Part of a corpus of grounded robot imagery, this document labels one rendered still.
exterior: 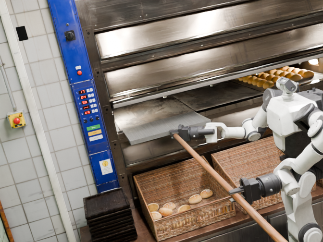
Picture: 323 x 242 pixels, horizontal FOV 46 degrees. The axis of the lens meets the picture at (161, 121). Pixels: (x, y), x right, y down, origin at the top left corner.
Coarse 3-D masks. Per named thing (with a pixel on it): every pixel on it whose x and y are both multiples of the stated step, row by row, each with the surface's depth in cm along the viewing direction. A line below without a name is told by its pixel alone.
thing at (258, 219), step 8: (176, 136) 232; (184, 144) 218; (192, 152) 205; (200, 160) 193; (208, 168) 183; (216, 176) 174; (224, 184) 165; (240, 200) 151; (248, 208) 144; (256, 216) 139; (264, 224) 133; (272, 232) 128; (280, 240) 124
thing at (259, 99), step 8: (320, 80) 301; (304, 88) 297; (256, 96) 293; (224, 104) 288; (232, 104) 285; (240, 104) 286; (248, 104) 288; (200, 112) 280; (208, 112) 281; (216, 112) 283; (120, 136) 268
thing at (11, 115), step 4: (8, 112) 244; (12, 112) 241; (16, 112) 240; (20, 112) 240; (24, 112) 244; (8, 116) 239; (12, 116) 239; (16, 116) 240; (24, 116) 241; (12, 120) 240; (20, 120) 241; (24, 120) 242; (12, 124) 241; (16, 124) 241; (20, 124) 242; (24, 124) 242; (12, 128) 241
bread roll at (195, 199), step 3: (192, 195) 274; (195, 195) 273; (198, 195) 274; (189, 198) 274; (192, 198) 272; (195, 198) 272; (198, 198) 273; (201, 198) 275; (189, 201) 273; (192, 201) 272; (195, 201) 272; (198, 201) 272
